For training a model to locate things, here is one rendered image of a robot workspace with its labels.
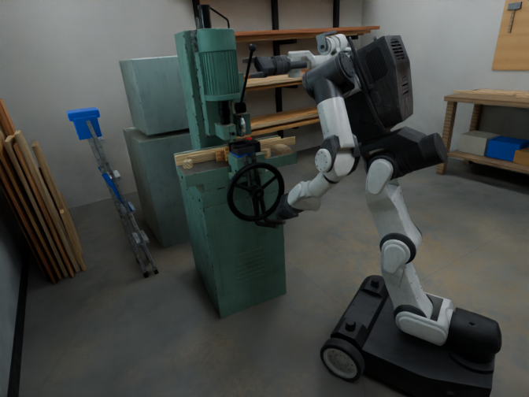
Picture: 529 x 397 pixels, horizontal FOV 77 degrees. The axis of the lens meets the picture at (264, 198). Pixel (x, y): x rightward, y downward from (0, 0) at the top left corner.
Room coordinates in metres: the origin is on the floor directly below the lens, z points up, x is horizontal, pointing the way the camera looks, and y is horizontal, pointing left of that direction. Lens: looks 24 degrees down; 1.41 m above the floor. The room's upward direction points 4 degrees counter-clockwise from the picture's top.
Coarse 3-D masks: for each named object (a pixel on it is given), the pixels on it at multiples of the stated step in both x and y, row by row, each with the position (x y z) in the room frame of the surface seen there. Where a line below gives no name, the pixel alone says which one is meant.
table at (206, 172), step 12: (276, 156) 1.65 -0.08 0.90; (288, 156) 1.67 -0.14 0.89; (180, 168) 1.57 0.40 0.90; (192, 168) 1.55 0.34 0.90; (204, 168) 1.54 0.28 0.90; (216, 168) 1.52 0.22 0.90; (228, 168) 1.54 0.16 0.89; (192, 180) 1.46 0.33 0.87; (204, 180) 1.48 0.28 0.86; (216, 180) 1.51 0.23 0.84; (240, 180) 1.46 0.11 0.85
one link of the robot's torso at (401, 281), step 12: (396, 240) 1.12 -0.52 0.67; (384, 252) 1.14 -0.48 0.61; (396, 252) 1.11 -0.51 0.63; (408, 252) 1.09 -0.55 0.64; (384, 264) 1.13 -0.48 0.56; (396, 264) 1.10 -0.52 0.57; (408, 264) 1.17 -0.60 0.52; (384, 276) 1.16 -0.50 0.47; (396, 276) 1.12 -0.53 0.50; (408, 276) 1.12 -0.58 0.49; (396, 288) 1.14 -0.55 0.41; (408, 288) 1.12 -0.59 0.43; (420, 288) 1.16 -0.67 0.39; (396, 300) 1.14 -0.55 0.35; (408, 300) 1.11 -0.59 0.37; (420, 300) 1.11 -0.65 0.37; (396, 312) 1.12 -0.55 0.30; (420, 312) 1.07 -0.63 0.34
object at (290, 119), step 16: (192, 0) 4.08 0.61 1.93; (272, 0) 4.56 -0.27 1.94; (336, 0) 5.05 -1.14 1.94; (272, 16) 4.57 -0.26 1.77; (336, 16) 5.05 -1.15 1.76; (240, 32) 3.76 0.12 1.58; (256, 32) 3.86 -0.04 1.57; (272, 32) 3.96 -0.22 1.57; (288, 32) 4.06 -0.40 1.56; (304, 32) 4.17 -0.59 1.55; (320, 32) 4.37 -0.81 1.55; (352, 32) 4.82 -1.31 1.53; (368, 32) 4.97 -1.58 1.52; (256, 80) 3.92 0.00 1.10; (272, 80) 3.94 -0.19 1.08; (288, 80) 4.02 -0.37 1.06; (288, 112) 4.45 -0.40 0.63; (304, 112) 4.36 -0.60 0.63; (256, 128) 3.96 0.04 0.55; (272, 128) 3.96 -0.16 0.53
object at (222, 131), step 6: (216, 126) 1.74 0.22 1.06; (222, 126) 1.67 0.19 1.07; (228, 126) 1.67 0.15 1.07; (234, 126) 1.68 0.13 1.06; (216, 132) 1.76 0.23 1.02; (222, 132) 1.67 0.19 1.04; (228, 132) 1.66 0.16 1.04; (222, 138) 1.68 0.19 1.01; (228, 138) 1.66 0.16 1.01; (234, 138) 1.67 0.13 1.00
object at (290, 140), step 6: (288, 138) 1.85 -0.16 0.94; (294, 138) 1.86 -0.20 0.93; (264, 144) 1.79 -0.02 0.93; (270, 144) 1.80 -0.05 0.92; (288, 144) 1.85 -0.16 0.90; (192, 156) 1.62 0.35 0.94; (198, 156) 1.64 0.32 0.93; (204, 156) 1.65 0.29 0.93; (210, 156) 1.66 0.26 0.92; (198, 162) 1.63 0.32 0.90
